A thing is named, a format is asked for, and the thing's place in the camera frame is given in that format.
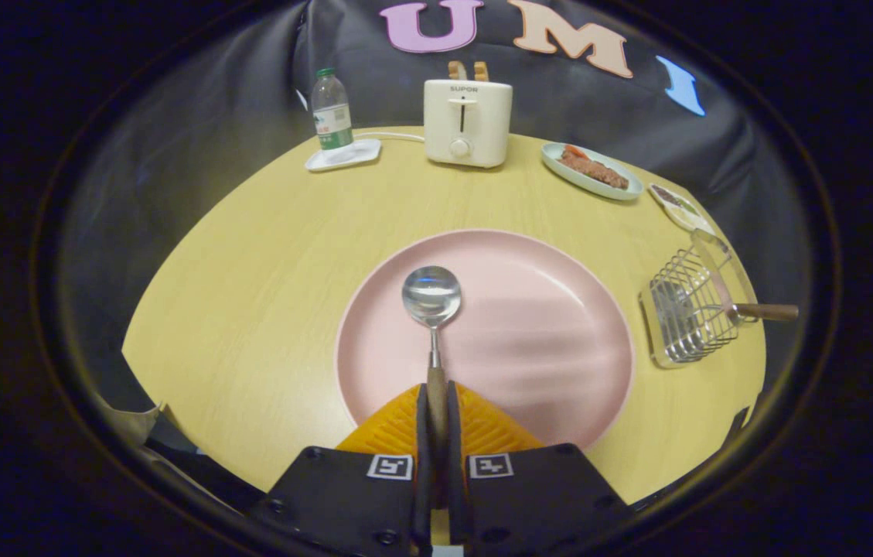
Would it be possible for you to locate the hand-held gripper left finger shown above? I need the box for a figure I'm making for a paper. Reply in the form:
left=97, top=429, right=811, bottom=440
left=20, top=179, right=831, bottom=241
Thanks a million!
left=247, top=383, right=434, bottom=557

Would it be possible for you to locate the white divided grain dish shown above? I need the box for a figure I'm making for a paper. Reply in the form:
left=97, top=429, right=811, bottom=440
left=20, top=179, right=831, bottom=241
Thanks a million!
left=648, top=183, right=715, bottom=235

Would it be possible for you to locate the pale green food plate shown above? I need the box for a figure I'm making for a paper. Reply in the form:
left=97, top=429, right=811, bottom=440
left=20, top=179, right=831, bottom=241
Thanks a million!
left=541, top=142, right=644, bottom=202

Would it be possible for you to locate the person's beige clothing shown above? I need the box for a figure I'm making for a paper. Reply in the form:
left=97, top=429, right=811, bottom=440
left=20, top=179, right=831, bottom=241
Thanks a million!
left=100, top=402, right=166, bottom=446

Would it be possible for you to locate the wire cutlery basket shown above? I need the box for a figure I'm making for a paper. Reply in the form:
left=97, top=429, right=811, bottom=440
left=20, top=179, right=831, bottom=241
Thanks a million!
left=639, top=229, right=758, bottom=369

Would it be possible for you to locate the black backdrop cloth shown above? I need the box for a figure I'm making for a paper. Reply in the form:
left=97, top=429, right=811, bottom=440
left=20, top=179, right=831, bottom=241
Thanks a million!
left=57, top=0, right=816, bottom=511

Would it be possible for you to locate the clear water bottle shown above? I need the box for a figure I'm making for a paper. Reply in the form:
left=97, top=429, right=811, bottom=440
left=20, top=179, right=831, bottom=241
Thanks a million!
left=311, top=67, right=355, bottom=152

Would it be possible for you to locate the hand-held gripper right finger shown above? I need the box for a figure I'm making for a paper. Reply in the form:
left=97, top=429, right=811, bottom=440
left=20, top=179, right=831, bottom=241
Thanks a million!
left=448, top=381, right=634, bottom=557

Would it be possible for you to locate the brown meat slice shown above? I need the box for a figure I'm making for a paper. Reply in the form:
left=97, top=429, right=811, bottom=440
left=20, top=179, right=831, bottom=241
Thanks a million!
left=558, top=153, right=629, bottom=190

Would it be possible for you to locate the wooden-handled metal spoon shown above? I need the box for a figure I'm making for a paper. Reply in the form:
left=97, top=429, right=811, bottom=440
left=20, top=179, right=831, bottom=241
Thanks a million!
left=402, top=265, right=462, bottom=465

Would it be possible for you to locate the white toaster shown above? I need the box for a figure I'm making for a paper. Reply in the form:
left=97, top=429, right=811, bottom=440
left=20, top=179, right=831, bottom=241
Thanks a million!
left=424, top=78, right=513, bottom=169

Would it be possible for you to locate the pink plate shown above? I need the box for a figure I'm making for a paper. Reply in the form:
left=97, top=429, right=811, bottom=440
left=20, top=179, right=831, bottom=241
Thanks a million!
left=335, top=229, right=636, bottom=452

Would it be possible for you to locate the white square coaster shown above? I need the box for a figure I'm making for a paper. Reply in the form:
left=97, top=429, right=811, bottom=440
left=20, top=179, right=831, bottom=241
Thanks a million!
left=305, top=138, right=382, bottom=173

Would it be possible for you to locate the wooden-handled metal fork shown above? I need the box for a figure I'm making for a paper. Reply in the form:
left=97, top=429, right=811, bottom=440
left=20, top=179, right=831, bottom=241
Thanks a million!
left=651, top=280, right=800, bottom=341

